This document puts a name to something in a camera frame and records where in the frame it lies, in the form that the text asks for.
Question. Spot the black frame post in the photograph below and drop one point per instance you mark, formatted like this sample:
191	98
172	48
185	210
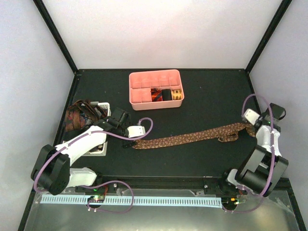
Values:
284	5
55	33

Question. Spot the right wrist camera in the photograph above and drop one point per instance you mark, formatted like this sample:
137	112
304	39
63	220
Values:
250	116

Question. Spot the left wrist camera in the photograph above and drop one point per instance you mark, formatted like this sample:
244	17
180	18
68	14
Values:
136	131

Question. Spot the left black frame post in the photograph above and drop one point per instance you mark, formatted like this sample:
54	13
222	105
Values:
55	33

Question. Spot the light blue slotted cable duct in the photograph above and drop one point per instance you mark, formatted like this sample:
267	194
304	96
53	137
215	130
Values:
65	199

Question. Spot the right black frame post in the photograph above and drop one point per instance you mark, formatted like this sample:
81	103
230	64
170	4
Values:
284	5

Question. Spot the brown floral tie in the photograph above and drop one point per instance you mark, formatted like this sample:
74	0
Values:
225	133

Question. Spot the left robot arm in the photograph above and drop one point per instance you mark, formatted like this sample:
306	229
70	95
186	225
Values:
52	171

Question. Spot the pink divided organizer box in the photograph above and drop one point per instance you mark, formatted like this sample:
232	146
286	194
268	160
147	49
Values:
140	84

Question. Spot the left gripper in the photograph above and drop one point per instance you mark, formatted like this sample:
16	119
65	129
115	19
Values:
128	143

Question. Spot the pile of dark ties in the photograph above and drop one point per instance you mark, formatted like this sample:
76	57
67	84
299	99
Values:
83	113

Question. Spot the white basket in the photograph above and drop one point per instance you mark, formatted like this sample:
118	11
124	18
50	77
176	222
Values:
72	134

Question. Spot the yellow black rolled tie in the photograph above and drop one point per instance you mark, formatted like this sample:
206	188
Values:
176	94

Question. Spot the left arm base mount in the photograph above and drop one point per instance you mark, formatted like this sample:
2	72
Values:
96	187

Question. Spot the orange black rolled tie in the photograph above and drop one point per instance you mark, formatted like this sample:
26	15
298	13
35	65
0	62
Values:
156	95

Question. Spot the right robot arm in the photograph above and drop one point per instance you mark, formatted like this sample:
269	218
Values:
262	169

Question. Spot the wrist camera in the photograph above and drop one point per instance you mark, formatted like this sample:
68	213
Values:
250	116
136	131

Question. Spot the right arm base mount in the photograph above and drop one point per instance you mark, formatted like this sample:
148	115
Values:
230	196

